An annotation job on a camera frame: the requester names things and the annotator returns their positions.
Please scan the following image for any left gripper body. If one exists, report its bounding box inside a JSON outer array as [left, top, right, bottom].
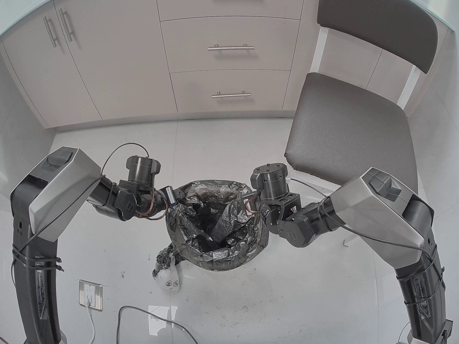
[[144, 191, 169, 218]]

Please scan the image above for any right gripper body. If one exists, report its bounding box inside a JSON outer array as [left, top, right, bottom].
[[251, 199, 272, 226]]

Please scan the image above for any black plastic bag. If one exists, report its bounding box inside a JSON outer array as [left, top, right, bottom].
[[165, 179, 269, 272]]

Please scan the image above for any crumpled black plastic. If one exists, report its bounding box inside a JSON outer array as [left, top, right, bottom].
[[152, 242, 185, 279]]

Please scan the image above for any clear printed wrapper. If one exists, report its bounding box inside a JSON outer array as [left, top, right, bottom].
[[155, 255, 181, 294]]

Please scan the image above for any grey chair with white legs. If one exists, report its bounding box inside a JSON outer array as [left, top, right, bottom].
[[284, 0, 439, 246]]

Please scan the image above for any beige cabinet with drawers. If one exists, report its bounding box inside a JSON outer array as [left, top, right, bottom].
[[0, 0, 454, 132]]

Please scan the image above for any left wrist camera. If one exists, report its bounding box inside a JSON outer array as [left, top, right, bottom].
[[163, 186, 179, 208]]

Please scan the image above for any white power cable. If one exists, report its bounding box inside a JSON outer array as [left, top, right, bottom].
[[83, 294, 97, 344]]

